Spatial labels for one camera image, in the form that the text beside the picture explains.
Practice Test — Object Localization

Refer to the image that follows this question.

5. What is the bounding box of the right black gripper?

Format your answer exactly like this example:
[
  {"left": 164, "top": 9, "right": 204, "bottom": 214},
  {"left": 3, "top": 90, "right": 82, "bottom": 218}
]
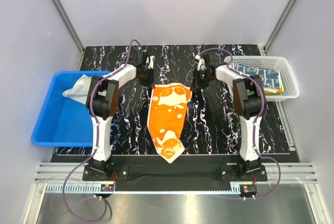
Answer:
[{"left": 189, "top": 69, "right": 213, "bottom": 92}]

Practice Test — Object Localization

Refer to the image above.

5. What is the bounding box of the cream orange patterned towel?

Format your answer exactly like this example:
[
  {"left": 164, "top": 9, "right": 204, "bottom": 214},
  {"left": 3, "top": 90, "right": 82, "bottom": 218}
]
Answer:
[{"left": 147, "top": 83, "right": 192, "bottom": 163}]

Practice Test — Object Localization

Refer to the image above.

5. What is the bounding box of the green microfiber towel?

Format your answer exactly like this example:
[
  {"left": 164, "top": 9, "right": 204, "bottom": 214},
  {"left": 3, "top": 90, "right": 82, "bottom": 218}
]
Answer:
[{"left": 229, "top": 69, "right": 286, "bottom": 96}]

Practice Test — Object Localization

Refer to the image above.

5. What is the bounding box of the blue white patterned towel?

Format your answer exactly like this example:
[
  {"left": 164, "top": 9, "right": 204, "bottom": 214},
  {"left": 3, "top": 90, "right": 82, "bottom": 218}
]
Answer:
[{"left": 232, "top": 63, "right": 283, "bottom": 90}]

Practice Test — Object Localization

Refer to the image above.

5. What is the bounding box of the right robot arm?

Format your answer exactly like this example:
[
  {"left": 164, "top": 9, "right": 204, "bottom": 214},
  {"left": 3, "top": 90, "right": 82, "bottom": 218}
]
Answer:
[{"left": 191, "top": 51, "right": 266, "bottom": 181}]

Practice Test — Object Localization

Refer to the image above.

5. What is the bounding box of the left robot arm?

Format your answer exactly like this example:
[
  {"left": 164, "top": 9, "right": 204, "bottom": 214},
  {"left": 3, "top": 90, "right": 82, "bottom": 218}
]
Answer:
[{"left": 86, "top": 51, "right": 156, "bottom": 180}]

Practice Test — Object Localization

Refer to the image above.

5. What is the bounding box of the grey white towel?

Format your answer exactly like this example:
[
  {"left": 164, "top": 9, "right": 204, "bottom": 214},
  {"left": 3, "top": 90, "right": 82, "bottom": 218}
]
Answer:
[{"left": 63, "top": 75, "right": 91, "bottom": 104}]

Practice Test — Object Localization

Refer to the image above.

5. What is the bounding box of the white perforated plastic basket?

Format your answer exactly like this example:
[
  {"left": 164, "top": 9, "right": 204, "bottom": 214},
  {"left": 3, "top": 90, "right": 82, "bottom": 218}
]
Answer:
[{"left": 232, "top": 56, "right": 300, "bottom": 102}]

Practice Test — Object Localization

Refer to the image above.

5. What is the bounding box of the blue plastic bin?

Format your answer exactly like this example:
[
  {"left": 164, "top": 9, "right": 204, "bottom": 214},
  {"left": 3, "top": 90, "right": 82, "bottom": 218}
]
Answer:
[{"left": 31, "top": 70, "right": 109, "bottom": 147}]

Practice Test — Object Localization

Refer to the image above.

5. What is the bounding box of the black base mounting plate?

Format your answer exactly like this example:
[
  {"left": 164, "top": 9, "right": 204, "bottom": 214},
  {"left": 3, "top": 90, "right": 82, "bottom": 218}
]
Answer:
[{"left": 82, "top": 155, "right": 268, "bottom": 194}]

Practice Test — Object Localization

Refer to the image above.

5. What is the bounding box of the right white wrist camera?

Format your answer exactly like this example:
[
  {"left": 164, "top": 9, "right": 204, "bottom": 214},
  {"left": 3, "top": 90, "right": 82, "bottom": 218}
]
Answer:
[{"left": 195, "top": 54, "right": 206, "bottom": 71}]

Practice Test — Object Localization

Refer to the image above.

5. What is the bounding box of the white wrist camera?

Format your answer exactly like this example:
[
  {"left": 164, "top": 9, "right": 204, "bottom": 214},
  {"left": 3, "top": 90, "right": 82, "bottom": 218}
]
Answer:
[
  {"left": 195, "top": 54, "right": 206, "bottom": 71},
  {"left": 144, "top": 55, "right": 156, "bottom": 69}
]

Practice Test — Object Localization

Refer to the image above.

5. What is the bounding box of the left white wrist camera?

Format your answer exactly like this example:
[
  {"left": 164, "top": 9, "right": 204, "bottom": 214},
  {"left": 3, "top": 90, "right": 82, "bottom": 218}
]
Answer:
[{"left": 144, "top": 55, "right": 156, "bottom": 69}]

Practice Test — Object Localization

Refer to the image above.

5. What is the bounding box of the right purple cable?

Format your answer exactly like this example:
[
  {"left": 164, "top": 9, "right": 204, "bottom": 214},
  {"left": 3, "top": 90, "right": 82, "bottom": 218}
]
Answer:
[{"left": 195, "top": 48, "right": 282, "bottom": 200}]

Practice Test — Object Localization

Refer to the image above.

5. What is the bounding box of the aluminium frame rail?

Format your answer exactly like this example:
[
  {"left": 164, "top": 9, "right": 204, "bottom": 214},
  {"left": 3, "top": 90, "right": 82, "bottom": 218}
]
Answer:
[{"left": 34, "top": 163, "right": 317, "bottom": 194}]

